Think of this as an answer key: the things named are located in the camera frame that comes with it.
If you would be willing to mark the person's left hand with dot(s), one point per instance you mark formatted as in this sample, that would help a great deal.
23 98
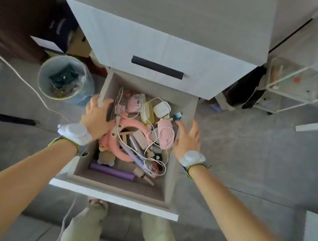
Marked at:
95 119

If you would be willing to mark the person's right hand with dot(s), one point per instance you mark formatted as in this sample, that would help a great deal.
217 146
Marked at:
186 145

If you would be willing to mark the person's right thumb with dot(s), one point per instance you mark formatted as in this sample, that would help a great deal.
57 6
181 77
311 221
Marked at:
181 127

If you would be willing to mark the person's left thumb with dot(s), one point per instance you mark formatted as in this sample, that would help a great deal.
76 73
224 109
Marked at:
107 103

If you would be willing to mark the light wood drawer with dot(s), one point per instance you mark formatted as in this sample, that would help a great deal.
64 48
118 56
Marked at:
115 190

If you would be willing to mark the person's right forearm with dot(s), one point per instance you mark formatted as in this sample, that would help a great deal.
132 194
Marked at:
239 221

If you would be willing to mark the person's left forearm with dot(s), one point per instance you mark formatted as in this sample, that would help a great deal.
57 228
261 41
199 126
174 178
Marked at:
14 190

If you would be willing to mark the small blue item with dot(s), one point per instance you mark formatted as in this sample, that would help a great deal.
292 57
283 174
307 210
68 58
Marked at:
177 116

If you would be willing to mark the small pink figure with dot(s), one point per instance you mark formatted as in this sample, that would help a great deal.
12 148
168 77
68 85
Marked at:
120 110

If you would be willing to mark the pink oval device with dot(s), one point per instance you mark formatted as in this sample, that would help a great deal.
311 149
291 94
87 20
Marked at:
165 134

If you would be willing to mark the clear plastic waste bin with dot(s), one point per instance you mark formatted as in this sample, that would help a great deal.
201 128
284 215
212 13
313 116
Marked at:
84 92

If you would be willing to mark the white charger box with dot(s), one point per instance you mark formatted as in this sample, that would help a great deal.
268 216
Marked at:
162 108

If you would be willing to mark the white wrist tracker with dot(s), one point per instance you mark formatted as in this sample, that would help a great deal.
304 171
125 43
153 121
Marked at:
192 157
75 132

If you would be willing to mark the pale yellow pouch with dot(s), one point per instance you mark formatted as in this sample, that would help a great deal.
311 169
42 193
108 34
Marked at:
147 112

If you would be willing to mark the beige small box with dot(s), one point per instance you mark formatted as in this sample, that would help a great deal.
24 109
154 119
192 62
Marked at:
141 138

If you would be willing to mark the grey green wristband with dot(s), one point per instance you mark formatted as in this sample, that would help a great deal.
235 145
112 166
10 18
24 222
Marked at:
81 150
192 170

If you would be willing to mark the trash in bin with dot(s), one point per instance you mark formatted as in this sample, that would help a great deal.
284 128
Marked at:
62 79

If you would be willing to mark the grey bear-shaped toy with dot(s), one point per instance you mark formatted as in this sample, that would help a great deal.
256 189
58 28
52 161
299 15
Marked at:
105 158

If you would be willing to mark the lilac pen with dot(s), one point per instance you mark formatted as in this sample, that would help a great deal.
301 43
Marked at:
134 157

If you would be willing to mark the wooden stick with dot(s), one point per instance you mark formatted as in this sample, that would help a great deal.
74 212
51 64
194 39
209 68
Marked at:
143 177

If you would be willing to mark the cardboard box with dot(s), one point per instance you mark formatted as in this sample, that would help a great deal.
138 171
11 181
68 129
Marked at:
81 44

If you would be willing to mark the closed drawer front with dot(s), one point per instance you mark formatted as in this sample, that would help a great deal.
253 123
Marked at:
128 40

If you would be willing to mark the purple tube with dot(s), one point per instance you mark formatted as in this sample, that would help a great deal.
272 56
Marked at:
110 171

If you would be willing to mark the black bag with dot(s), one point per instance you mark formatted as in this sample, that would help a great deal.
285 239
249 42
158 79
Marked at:
243 89

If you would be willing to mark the dark blue box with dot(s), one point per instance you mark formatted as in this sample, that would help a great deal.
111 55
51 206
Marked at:
58 30

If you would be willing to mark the pink slipper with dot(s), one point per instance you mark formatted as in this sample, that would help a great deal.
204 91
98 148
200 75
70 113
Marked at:
98 202

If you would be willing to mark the black floor bar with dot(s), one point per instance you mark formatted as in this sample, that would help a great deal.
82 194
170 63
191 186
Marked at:
3 118

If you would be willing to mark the person's right leg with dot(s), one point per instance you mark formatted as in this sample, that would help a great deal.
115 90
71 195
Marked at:
158 240

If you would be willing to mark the person's leg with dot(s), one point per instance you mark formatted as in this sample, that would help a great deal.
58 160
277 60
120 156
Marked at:
83 228
158 240

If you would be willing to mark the clear storage bin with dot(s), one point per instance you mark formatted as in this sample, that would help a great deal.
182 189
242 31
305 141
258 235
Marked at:
291 80

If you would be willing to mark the dark brown furniture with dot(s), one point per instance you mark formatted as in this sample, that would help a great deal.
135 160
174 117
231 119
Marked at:
12 20

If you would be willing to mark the person's left leg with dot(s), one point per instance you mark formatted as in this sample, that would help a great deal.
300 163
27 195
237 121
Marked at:
83 228

